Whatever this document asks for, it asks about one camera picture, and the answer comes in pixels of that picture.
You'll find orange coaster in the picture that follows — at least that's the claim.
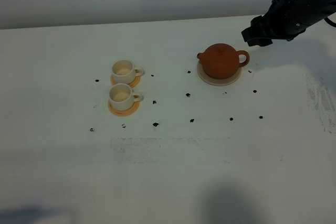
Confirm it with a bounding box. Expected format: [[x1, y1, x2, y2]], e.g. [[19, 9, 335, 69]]
[[110, 75, 141, 88], [108, 100, 140, 116]]

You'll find beige round teapot coaster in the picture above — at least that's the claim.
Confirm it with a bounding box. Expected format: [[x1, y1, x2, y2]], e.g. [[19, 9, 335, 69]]
[[197, 61, 242, 87]]

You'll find white teacup front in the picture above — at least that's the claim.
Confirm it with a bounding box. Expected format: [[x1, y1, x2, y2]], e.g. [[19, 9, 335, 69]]
[[109, 83, 143, 111]]

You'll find brown clay teapot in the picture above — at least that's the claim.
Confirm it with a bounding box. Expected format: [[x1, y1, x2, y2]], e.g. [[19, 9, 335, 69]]
[[197, 44, 250, 79]]

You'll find white teacup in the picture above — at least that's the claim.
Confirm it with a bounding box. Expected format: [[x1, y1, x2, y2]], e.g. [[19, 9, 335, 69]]
[[112, 60, 144, 84], [109, 83, 143, 111]]

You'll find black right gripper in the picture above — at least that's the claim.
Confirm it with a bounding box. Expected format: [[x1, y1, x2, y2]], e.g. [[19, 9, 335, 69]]
[[241, 0, 302, 47]]

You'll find orange coaster front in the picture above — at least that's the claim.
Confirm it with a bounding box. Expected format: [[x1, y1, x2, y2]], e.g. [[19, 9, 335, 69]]
[[108, 100, 140, 116]]

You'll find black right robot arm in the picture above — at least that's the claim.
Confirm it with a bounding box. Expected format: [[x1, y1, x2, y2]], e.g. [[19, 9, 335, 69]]
[[241, 0, 335, 47]]

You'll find orange coaster rear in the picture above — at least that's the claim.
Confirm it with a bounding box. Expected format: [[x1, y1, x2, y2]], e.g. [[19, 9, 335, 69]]
[[110, 75, 141, 88]]

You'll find white teacup rear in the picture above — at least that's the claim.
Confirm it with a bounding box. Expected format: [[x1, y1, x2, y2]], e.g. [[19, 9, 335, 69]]
[[112, 60, 144, 84]]

